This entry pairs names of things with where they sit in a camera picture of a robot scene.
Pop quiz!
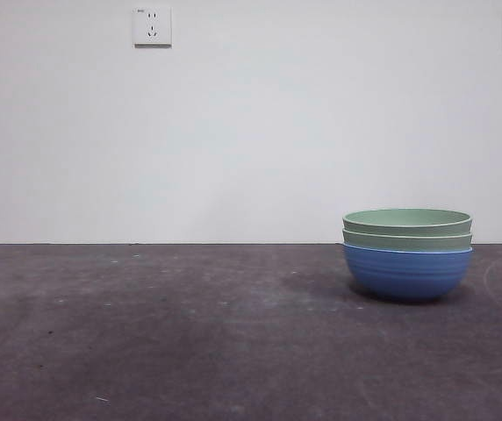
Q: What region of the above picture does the green ribbed bowl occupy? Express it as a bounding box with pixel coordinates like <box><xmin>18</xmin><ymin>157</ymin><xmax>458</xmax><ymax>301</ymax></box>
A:
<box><xmin>342</xmin><ymin>228</ymin><xmax>474</xmax><ymax>253</ymax></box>
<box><xmin>341</xmin><ymin>208</ymin><xmax>474</xmax><ymax>234</ymax></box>

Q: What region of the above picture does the blue ribbed bowl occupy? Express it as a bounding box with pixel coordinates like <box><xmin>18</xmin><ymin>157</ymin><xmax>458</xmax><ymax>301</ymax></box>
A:
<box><xmin>342</xmin><ymin>242</ymin><xmax>475</xmax><ymax>303</ymax></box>

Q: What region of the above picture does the white wall socket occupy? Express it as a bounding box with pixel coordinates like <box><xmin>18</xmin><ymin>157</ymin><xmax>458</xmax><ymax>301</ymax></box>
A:
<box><xmin>134</xmin><ymin>5</ymin><xmax>173</xmax><ymax>48</ymax></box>

